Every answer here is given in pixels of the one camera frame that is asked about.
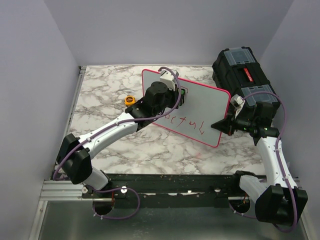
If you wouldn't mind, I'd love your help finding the aluminium side rail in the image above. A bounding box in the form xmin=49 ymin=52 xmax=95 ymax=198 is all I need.
xmin=54 ymin=65 xmax=87 ymax=166

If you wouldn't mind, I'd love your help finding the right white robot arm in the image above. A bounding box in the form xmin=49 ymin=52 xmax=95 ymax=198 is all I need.
xmin=211 ymin=96 xmax=308 ymax=227

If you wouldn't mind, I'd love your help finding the yellow tape measure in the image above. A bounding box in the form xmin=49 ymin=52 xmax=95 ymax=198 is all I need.
xmin=124 ymin=95 xmax=136 ymax=107

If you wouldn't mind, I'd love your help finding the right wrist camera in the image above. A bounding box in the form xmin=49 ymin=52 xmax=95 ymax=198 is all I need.
xmin=230 ymin=94 xmax=246 ymax=115

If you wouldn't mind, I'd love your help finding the black plastic toolbox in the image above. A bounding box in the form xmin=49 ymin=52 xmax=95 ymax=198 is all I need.
xmin=212 ymin=47 xmax=280 ymax=121

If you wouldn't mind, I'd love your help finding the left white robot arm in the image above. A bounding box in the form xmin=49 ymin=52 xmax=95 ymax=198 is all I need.
xmin=56 ymin=80 xmax=185 ymax=198

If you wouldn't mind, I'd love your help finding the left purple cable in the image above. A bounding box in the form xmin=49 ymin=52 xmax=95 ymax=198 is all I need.
xmin=52 ymin=66 xmax=182 ymax=221

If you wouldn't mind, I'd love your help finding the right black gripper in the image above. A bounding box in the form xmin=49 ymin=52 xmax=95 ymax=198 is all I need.
xmin=211 ymin=107 xmax=257 ymax=136

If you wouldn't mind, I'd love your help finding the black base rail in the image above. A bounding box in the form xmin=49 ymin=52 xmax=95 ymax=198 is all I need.
xmin=80 ymin=173 xmax=249 ymax=209

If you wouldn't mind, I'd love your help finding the pink framed whiteboard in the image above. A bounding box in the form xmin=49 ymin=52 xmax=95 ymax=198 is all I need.
xmin=153 ymin=77 xmax=231 ymax=148

